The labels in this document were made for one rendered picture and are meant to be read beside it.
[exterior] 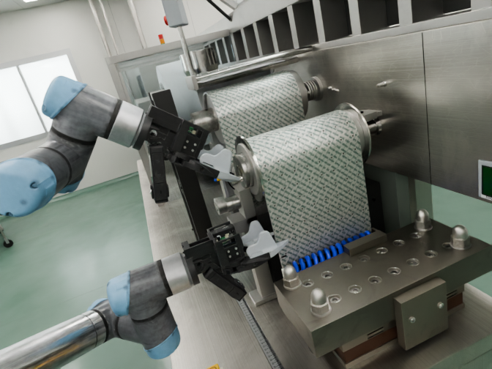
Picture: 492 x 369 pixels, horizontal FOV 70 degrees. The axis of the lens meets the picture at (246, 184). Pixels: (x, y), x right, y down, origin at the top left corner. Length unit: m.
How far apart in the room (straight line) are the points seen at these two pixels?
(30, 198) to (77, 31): 5.78
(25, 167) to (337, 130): 0.56
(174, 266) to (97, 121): 0.30
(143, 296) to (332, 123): 0.51
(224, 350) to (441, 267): 0.47
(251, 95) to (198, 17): 5.51
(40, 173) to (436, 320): 0.71
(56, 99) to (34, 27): 5.72
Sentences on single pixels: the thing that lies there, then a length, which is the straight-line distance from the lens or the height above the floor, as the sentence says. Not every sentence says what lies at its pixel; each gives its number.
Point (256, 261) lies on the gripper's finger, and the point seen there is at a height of 1.10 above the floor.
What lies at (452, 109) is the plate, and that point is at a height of 1.30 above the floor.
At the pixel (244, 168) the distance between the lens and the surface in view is 0.71.
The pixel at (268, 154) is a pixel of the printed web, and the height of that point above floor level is 1.28.
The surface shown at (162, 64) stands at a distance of 1.67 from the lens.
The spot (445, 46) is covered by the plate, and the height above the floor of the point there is 1.41.
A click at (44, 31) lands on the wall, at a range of 6.32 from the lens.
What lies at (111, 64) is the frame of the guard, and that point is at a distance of 1.65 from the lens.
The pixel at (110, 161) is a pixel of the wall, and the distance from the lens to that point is 6.32.
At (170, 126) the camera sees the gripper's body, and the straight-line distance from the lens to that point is 0.66.
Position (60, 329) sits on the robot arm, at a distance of 0.79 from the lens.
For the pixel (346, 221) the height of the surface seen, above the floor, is 1.08.
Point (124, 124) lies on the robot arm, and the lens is 0.64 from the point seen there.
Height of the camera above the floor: 1.48
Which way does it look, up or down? 20 degrees down
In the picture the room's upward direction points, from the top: 14 degrees counter-clockwise
